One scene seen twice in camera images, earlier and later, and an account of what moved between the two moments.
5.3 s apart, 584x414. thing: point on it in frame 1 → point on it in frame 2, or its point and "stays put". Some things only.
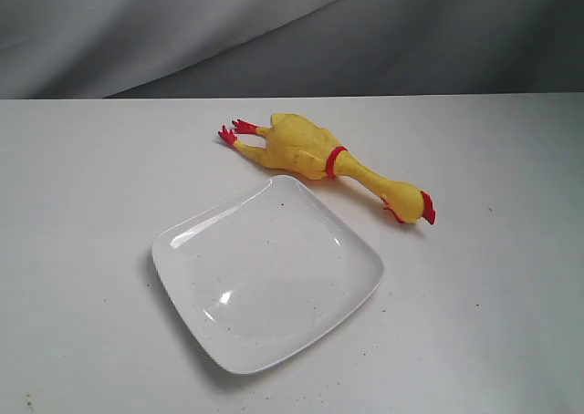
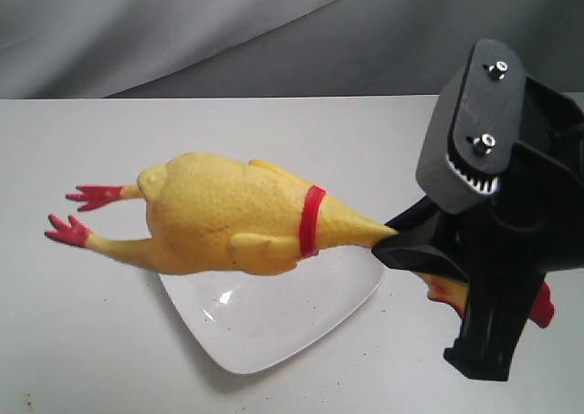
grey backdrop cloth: [135, 37] stays put
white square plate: [262, 275] stays put
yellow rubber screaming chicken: [289, 144] → [228, 213]
